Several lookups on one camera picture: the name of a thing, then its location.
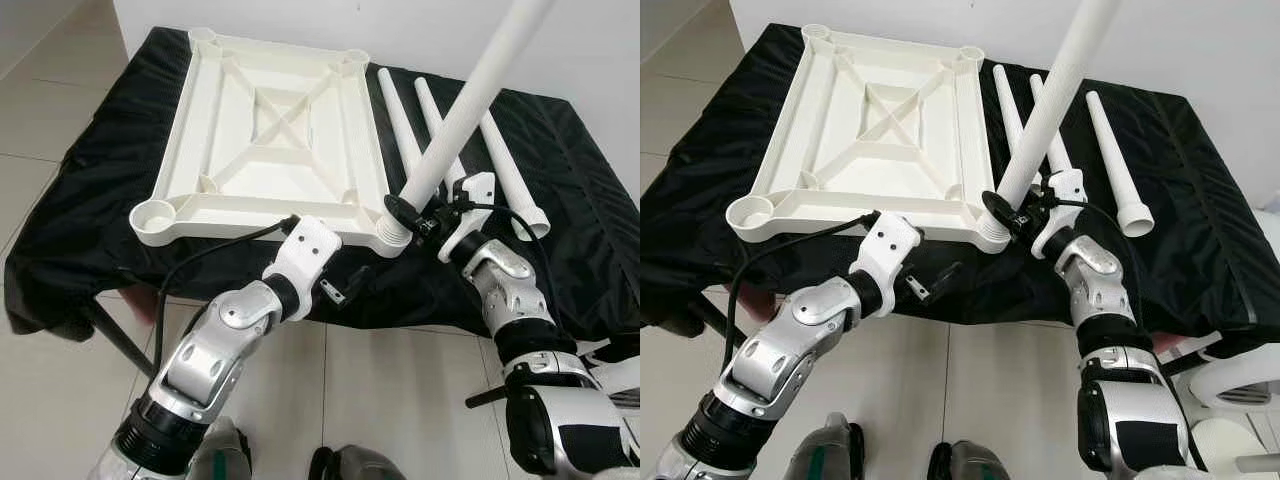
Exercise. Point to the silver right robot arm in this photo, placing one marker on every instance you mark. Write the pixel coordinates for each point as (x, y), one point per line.
(520, 300)
(1110, 300)

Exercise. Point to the white round base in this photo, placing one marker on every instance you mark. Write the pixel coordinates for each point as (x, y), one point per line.
(1240, 445)

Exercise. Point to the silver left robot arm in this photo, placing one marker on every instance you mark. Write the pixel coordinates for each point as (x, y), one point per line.
(210, 360)
(780, 360)

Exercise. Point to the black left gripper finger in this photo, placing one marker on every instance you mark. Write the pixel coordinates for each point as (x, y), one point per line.
(947, 277)
(360, 281)

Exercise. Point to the white plastic children table top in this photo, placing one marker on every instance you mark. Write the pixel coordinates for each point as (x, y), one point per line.
(200, 120)
(800, 120)

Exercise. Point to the grey robot right leg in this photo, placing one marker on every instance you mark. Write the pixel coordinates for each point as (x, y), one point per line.
(970, 463)
(355, 465)

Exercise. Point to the black table cloth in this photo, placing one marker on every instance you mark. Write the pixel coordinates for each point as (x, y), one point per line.
(700, 200)
(90, 200)

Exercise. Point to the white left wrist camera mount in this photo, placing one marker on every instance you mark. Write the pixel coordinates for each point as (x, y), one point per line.
(888, 240)
(305, 250)

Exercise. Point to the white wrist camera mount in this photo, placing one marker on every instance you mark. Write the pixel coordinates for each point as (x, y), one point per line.
(1065, 195)
(888, 240)
(305, 250)
(475, 200)

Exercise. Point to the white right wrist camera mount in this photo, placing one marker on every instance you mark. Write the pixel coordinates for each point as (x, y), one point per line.
(1065, 195)
(475, 200)

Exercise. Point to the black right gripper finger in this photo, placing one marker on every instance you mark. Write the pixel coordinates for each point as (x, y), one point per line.
(997, 206)
(402, 210)

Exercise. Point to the grey robot left leg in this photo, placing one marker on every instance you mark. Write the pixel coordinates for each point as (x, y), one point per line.
(825, 452)
(222, 452)

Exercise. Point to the grey robot leg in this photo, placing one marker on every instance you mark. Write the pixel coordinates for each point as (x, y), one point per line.
(355, 465)
(970, 463)
(222, 452)
(825, 452)

